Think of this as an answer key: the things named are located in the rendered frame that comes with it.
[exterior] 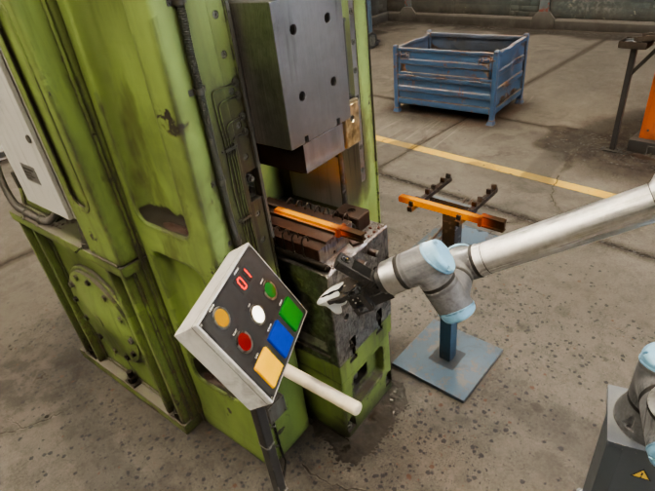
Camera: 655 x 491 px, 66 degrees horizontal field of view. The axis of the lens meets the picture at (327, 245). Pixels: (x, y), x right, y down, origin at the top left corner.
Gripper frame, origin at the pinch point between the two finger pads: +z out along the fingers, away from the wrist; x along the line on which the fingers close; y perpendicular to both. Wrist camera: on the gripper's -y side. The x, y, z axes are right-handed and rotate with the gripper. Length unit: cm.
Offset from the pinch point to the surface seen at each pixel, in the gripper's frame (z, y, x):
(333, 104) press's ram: -16, -33, 50
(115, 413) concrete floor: 161, 30, 29
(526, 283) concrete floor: -14, 131, 150
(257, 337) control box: 11.0, -5.9, -15.6
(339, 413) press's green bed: 54, 74, 32
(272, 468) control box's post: 51, 46, -11
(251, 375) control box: 11.0, -2.9, -25.6
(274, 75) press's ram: -14, -52, 32
